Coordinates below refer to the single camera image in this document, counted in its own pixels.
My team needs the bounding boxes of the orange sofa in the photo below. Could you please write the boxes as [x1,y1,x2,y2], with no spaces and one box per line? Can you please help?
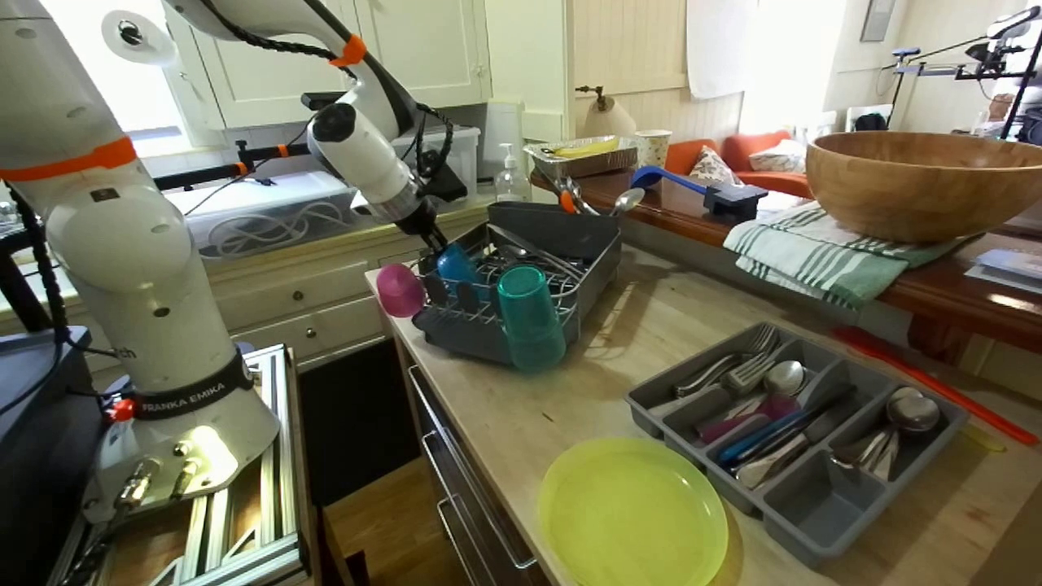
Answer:
[661,128,815,200]

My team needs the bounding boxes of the brown wooden counter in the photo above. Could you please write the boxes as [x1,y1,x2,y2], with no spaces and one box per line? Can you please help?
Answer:
[582,159,1042,360]

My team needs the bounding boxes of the pink handled utensil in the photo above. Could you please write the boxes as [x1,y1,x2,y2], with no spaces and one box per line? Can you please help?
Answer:
[693,390,804,445]

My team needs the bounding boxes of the white wall cabinets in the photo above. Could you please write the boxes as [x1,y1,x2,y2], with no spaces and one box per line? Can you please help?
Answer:
[173,0,494,135]

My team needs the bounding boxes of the black camera rig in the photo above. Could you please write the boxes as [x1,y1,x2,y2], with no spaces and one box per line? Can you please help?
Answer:
[879,2,1042,147]

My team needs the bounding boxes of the hanging white cloth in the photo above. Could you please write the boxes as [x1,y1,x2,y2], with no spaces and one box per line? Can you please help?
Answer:
[685,0,766,105]

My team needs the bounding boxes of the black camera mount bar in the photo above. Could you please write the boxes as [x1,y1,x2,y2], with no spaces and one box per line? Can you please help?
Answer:
[160,88,361,193]

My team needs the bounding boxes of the grey steel dish rack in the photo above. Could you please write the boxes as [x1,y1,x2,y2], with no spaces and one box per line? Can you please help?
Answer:
[412,198,630,375]

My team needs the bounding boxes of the yellow cloth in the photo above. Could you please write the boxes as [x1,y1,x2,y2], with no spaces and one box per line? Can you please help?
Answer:
[539,133,625,161]

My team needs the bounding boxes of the patterned cushion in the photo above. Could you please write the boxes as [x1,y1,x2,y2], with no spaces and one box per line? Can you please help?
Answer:
[687,144,742,193]

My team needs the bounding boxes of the red tape strip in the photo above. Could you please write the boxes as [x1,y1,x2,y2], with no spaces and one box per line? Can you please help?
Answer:
[831,324,1042,448]

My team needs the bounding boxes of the dotted paper cup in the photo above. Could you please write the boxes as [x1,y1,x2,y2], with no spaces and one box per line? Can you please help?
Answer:
[635,128,673,169]

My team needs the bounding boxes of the black holder block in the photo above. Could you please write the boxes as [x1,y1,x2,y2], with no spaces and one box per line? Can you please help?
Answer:
[701,178,771,225]

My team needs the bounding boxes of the white dome lamp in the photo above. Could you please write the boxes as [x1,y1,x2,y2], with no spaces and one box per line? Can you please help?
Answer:
[572,82,645,144]

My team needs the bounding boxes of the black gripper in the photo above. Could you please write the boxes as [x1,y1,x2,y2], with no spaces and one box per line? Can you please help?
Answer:
[392,194,455,270]

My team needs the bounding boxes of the wooden bowl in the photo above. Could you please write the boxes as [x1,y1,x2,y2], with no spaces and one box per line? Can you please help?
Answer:
[802,131,1042,248]

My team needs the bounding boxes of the green striped dish towel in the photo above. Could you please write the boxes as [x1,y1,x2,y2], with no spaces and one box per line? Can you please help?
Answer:
[721,198,969,316]

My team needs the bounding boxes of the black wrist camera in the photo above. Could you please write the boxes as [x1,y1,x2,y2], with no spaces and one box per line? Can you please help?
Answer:
[415,144,473,208]

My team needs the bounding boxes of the large steel serving spoon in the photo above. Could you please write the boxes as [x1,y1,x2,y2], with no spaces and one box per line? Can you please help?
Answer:
[879,381,948,440]

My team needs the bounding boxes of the steel fork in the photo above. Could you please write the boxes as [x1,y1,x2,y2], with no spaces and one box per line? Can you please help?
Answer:
[670,324,788,400]

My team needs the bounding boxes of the white cushion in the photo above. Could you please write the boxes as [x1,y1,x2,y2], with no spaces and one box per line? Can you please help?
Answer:
[747,135,815,178]

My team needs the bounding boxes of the framed wall picture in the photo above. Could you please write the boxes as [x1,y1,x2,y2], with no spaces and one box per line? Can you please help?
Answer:
[858,0,901,49]

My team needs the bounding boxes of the grey cutlery tray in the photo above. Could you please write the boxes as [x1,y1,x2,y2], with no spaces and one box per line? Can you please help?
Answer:
[621,320,969,568]

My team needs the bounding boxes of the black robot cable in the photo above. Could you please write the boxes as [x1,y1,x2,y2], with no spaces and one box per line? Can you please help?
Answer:
[196,0,467,165]

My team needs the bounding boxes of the blue long-handled scoop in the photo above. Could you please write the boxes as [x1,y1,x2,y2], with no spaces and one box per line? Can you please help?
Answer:
[625,161,724,212]

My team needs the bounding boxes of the kitchen island drawer unit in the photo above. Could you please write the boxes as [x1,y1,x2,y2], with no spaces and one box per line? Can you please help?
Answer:
[394,338,550,586]

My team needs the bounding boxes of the aluminium robot mounting stand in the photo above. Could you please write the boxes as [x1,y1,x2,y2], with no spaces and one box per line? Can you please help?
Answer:
[46,340,318,586]

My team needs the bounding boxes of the grey notebook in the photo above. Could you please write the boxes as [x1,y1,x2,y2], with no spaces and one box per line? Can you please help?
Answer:
[962,243,1042,299]

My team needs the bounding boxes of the blue handled utensil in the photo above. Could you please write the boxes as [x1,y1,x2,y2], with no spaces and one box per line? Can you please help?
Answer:
[712,400,826,467]

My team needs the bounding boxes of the white drawer cabinet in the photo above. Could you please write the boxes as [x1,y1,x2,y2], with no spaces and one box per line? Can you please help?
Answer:
[199,206,493,375]

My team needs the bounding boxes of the steel ladle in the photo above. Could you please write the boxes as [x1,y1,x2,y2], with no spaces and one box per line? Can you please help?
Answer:
[610,182,650,217]

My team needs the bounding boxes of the yellow-green plastic plate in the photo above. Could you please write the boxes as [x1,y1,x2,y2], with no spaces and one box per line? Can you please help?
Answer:
[530,433,732,586]

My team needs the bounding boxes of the pink plastic cup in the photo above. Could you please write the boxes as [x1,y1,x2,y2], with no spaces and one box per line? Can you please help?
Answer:
[375,260,429,322]

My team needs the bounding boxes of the teal plastic cup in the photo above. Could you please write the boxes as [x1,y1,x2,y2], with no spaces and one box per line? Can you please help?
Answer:
[494,262,571,376]

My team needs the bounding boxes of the large aluminium foil tray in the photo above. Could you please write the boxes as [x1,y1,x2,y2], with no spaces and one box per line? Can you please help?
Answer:
[520,133,641,186]

